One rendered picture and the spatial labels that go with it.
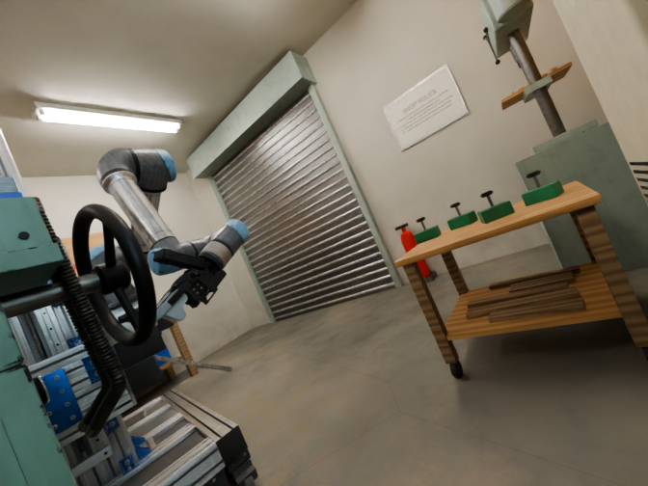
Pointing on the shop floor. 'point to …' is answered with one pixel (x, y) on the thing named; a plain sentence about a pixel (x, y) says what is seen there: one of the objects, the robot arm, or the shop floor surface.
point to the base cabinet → (28, 436)
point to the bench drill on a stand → (570, 150)
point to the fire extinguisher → (411, 249)
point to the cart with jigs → (577, 308)
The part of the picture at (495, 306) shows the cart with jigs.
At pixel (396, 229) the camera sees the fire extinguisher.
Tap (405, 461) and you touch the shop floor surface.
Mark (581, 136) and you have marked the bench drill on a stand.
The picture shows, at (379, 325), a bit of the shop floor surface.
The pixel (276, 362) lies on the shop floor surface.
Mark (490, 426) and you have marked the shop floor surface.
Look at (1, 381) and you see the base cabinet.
